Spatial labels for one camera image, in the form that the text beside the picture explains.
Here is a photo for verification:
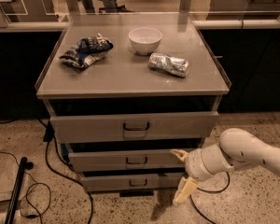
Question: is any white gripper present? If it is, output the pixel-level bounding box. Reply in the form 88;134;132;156
170;145;234;206

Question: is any grey drawer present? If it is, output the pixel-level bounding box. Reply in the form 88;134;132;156
50;111;218;143
81;172;184;192
69;149;184;172

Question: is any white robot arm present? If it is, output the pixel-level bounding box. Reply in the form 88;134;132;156
170;128;280;205

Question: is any grey bottom drawer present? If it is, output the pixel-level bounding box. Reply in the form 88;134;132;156
81;172;184;192

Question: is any grey drawer cabinet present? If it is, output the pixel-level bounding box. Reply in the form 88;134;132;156
35;12;232;198

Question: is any grey top drawer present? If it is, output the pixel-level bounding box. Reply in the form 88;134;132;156
50;111;218;143

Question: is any silver foil snack bag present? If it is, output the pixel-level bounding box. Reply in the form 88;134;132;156
148;53;189;77

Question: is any white ceramic bowl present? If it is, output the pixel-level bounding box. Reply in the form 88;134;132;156
129;27;162;55

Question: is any blue white chip bag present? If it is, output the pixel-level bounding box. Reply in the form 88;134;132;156
60;34;113;70

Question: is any black pole on floor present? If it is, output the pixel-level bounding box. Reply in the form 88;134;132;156
5;157;29;224

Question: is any grey desk background right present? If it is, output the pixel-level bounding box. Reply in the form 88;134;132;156
207;0;280;21

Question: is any black cable right floor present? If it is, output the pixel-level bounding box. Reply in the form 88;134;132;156
188;171;231;224

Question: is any black cable floor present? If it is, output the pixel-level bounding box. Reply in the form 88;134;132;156
36;119;95;224
188;171;231;224

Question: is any black cable left floor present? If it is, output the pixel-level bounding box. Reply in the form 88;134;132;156
36;119;95;224

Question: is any thin black cable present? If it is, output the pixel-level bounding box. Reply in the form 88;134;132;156
0;148;52;219

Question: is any white horizontal rail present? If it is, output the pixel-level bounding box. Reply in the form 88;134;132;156
0;19;280;34

